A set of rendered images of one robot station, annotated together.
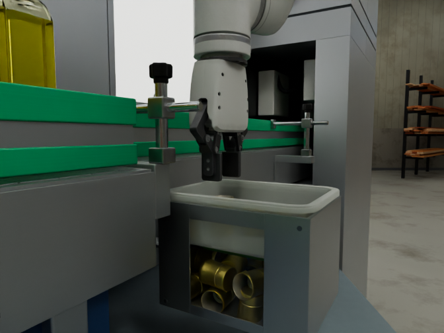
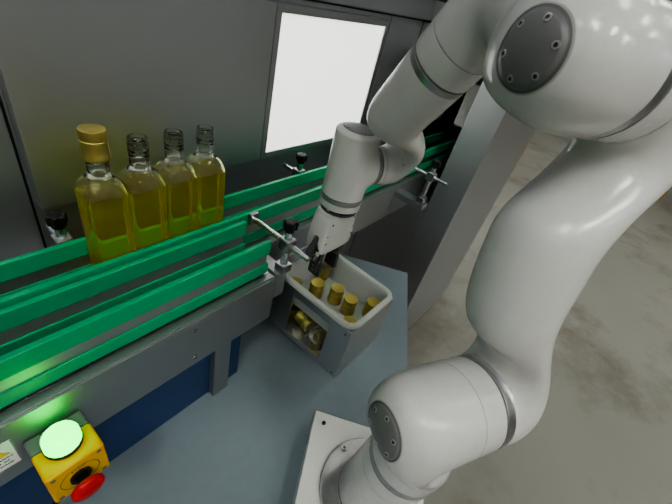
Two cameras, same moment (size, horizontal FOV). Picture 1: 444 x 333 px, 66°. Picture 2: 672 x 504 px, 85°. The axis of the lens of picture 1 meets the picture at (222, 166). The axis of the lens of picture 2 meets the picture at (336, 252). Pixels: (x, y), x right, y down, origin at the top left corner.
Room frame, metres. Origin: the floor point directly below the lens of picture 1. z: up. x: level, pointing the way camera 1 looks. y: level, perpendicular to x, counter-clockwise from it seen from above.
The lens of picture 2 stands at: (-0.15, -0.02, 1.57)
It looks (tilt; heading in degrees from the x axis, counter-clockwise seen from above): 36 degrees down; 0
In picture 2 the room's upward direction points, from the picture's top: 16 degrees clockwise
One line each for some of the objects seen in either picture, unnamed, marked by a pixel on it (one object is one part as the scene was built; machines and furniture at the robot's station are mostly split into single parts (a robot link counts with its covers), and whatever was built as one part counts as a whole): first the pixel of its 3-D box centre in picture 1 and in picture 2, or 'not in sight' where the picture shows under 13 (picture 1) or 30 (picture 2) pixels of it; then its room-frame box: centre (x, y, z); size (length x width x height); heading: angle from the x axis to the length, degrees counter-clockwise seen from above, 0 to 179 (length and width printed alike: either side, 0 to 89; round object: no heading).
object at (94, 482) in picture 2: not in sight; (85, 481); (0.02, 0.22, 0.96); 0.04 x 0.03 x 0.04; 150
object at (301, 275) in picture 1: (236, 246); (321, 302); (0.51, -0.02, 0.92); 0.27 x 0.17 x 0.15; 60
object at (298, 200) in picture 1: (252, 217); (334, 295); (0.50, -0.05, 0.97); 0.22 x 0.17 x 0.09; 60
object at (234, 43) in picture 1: (222, 51); (341, 198); (0.52, 0.00, 1.21); 0.09 x 0.08 x 0.03; 148
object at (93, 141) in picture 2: not in sight; (93, 143); (0.29, 0.34, 1.31); 0.04 x 0.04 x 0.04
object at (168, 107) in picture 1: (147, 114); (278, 240); (0.45, 0.10, 1.12); 0.17 x 0.03 x 0.12; 60
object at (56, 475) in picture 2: not in sight; (70, 456); (0.04, 0.26, 0.96); 0.07 x 0.07 x 0.07; 60
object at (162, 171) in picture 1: (137, 187); (266, 271); (0.46, 0.11, 1.02); 0.09 x 0.04 x 0.07; 60
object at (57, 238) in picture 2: not in sight; (59, 241); (0.28, 0.43, 1.11); 0.07 x 0.04 x 0.13; 60
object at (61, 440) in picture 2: not in sight; (61, 437); (0.05, 0.26, 1.01); 0.04 x 0.04 x 0.03
